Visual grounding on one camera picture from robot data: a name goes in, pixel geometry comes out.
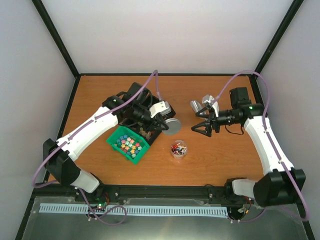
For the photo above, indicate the metal scoop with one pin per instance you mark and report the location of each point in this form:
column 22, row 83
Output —
column 196, row 106

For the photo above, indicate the metal jar lid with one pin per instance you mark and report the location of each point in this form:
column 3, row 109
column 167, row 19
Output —
column 174, row 126

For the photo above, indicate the black popsicle candy bin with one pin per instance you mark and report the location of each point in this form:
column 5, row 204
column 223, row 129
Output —
column 143, row 130

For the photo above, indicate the clear plastic jar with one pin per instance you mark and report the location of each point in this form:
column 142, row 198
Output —
column 178, row 149

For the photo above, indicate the black frame rail front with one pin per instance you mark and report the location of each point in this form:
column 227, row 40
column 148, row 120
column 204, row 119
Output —
column 118, row 193

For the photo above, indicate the green plastic bin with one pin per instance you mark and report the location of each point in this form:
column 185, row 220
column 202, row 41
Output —
column 128, row 143

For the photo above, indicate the black lollipop bin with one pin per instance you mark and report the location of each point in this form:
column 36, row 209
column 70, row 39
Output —
column 154, row 100

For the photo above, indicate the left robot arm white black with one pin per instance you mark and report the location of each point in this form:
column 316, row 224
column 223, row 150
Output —
column 134, row 111

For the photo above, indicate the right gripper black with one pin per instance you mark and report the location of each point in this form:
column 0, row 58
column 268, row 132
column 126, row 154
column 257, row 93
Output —
column 212, row 119

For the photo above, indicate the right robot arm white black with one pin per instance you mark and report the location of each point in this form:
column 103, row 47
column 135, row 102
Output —
column 280, row 181

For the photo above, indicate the light blue cable duct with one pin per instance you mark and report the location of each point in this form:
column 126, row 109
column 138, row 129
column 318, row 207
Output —
column 141, row 210

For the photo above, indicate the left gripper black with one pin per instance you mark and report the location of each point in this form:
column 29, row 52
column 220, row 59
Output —
column 158, row 119

